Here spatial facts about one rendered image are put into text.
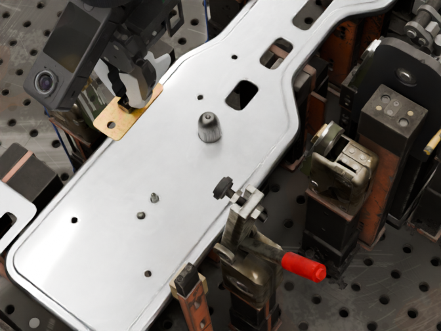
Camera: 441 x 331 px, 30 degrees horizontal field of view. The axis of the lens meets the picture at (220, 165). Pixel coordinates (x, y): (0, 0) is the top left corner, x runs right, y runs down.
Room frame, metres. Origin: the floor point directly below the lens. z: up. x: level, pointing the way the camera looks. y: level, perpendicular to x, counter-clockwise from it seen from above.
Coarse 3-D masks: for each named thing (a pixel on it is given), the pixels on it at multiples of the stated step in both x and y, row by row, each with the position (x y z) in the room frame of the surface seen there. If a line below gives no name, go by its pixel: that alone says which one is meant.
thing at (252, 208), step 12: (228, 180) 0.38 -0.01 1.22; (216, 192) 0.36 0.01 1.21; (228, 192) 0.37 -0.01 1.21; (240, 192) 0.36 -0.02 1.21; (252, 192) 0.36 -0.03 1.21; (240, 204) 0.35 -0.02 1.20; (252, 204) 0.35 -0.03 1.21; (228, 216) 0.35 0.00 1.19; (240, 216) 0.33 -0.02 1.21; (252, 216) 0.34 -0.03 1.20; (264, 216) 0.34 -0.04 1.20; (228, 228) 0.35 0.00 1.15; (240, 228) 0.34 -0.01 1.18; (228, 240) 0.35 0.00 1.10; (240, 240) 0.35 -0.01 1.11
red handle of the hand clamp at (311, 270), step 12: (252, 240) 0.35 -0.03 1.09; (252, 252) 0.34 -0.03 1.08; (264, 252) 0.33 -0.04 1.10; (276, 252) 0.32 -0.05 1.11; (288, 252) 0.32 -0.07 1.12; (288, 264) 0.30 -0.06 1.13; (300, 264) 0.30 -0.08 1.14; (312, 264) 0.29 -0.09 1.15; (312, 276) 0.28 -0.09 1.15; (324, 276) 0.28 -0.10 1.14
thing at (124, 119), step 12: (156, 96) 0.47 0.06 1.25; (108, 108) 0.46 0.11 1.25; (120, 108) 0.46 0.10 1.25; (132, 108) 0.46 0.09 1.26; (144, 108) 0.46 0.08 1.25; (96, 120) 0.45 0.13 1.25; (108, 120) 0.45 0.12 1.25; (120, 120) 0.45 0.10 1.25; (132, 120) 0.44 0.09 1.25; (108, 132) 0.43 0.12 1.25; (120, 132) 0.43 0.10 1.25
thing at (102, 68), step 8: (96, 64) 0.48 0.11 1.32; (104, 64) 0.47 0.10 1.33; (96, 72) 0.48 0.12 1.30; (104, 72) 0.47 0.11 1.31; (112, 72) 0.47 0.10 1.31; (104, 80) 0.47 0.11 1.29; (112, 80) 0.47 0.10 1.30; (120, 80) 0.48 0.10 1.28; (112, 88) 0.47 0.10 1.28; (120, 88) 0.47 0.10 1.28; (120, 96) 0.47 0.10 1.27
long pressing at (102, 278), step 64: (256, 0) 0.78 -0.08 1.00; (384, 0) 0.74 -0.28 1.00; (192, 64) 0.67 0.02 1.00; (256, 64) 0.66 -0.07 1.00; (192, 128) 0.56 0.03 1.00; (256, 128) 0.55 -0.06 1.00; (64, 192) 0.49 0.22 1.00; (128, 192) 0.48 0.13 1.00; (192, 192) 0.46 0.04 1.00; (64, 256) 0.39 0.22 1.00; (128, 256) 0.38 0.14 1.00; (192, 256) 0.37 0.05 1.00; (64, 320) 0.31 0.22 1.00; (128, 320) 0.30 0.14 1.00
